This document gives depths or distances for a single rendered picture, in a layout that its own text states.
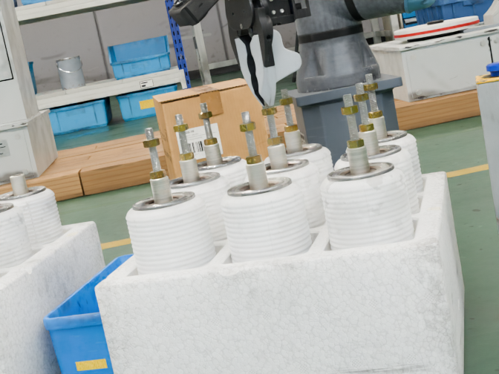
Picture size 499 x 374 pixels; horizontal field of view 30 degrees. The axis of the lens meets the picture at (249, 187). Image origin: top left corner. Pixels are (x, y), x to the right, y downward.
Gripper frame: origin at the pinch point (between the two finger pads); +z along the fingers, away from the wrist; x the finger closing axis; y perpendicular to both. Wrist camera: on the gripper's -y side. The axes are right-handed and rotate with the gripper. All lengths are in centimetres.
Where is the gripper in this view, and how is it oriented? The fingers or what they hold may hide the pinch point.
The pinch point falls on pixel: (261, 96)
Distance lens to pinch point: 117.1
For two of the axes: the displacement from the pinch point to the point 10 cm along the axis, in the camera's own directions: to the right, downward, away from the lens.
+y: 8.7, -2.4, 4.2
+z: 1.9, 9.7, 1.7
